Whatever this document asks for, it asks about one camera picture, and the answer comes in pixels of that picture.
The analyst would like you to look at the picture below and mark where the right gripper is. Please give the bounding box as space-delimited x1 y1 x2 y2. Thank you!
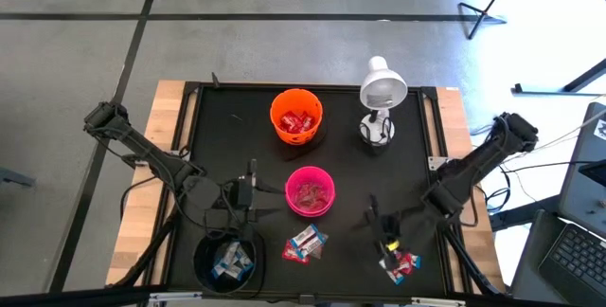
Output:
369 194 404 272

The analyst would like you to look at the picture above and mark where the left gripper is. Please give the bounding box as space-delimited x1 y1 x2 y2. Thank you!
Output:
243 158 287 244

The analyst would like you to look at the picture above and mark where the clear wrapper green candy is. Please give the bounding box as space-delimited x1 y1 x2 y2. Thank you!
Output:
293 184 314 209
307 185 329 211

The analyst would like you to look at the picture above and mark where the red Skittles candy bag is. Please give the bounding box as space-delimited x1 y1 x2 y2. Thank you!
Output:
281 241 312 266

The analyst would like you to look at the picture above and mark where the red candy wrapper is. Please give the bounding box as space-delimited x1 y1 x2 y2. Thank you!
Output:
277 113 297 135

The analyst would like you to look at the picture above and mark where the red bag white print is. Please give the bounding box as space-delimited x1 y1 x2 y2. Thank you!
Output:
291 111 316 134

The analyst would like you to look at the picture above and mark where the pink pumpkin face bucket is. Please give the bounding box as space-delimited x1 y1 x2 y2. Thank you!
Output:
283 165 337 219

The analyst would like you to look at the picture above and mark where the black bucket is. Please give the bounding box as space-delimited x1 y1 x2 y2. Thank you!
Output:
192 225 267 297

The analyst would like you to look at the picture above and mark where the orange pumpkin bucket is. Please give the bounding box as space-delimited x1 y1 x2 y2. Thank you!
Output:
269 87 325 147

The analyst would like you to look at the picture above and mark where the black desk leg bar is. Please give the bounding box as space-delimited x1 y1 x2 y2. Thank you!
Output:
490 195 562 232

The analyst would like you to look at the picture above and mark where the white desk lamp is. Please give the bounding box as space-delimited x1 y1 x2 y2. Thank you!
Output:
358 54 409 150

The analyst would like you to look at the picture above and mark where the dark laptop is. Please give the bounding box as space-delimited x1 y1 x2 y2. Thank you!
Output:
509 209 606 307

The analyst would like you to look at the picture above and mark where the gray desk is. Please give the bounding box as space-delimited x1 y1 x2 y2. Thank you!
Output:
557 101 606 241

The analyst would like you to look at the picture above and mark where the black beam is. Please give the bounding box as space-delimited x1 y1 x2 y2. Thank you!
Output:
0 286 167 307

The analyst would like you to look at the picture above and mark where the black flat device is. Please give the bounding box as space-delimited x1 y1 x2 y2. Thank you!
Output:
578 158 606 189

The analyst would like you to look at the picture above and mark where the black tripod stand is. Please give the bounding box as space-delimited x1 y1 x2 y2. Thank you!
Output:
456 0 562 41

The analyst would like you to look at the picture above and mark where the gray floor foot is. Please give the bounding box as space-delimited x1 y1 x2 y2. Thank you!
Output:
0 166 37 189

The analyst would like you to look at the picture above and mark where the black floor stand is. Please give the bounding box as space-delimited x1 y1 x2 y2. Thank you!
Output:
510 58 606 98

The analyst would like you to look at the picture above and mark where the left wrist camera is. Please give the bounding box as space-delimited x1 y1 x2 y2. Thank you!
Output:
235 176 255 208

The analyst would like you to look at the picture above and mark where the silver bracket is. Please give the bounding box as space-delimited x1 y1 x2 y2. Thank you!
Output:
148 291 204 304
409 297 466 307

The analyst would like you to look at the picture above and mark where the small silver bracket plate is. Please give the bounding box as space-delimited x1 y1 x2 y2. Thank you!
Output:
427 155 450 172

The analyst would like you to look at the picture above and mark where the black lamp cable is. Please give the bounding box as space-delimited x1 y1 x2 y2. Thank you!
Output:
358 116 396 149

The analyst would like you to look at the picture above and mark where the black table frame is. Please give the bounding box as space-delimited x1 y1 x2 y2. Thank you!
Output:
165 81 456 298

